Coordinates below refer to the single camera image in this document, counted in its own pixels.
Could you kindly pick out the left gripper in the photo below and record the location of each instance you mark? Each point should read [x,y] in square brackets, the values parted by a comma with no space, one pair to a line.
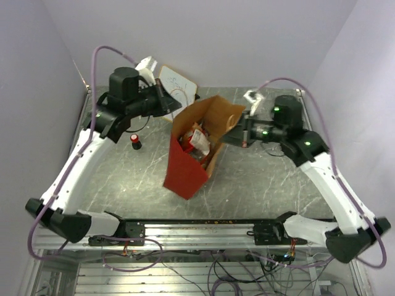
[166,104]

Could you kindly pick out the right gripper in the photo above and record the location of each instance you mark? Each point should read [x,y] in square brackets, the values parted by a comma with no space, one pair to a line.
[241,135]

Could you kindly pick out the red cookie snack bag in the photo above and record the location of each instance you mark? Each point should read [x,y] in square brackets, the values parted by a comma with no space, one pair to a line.
[195,143]

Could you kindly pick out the red paper bag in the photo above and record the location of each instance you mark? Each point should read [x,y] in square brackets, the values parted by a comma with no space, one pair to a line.
[216,115]

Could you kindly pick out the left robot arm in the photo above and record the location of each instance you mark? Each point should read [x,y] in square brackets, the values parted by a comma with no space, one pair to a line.
[133,92]

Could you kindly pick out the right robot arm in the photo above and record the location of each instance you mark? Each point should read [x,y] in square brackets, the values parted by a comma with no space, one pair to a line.
[355,228]

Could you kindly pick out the red black marker cap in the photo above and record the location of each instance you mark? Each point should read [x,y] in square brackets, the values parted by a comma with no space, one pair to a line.
[136,143]

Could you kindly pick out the small whiteboard yellow frame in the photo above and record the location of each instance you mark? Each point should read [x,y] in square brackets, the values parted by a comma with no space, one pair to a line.
[179,87]

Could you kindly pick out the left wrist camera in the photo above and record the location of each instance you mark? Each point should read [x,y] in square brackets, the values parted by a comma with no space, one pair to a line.
[146,69]

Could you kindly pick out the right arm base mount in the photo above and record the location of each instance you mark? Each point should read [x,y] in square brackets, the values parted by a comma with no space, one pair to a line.
[265,232]

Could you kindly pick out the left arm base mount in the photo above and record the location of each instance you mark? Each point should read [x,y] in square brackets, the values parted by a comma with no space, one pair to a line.
[130,233]

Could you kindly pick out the aluminium rail frame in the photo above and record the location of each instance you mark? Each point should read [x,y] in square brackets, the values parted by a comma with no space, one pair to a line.
[193,243]

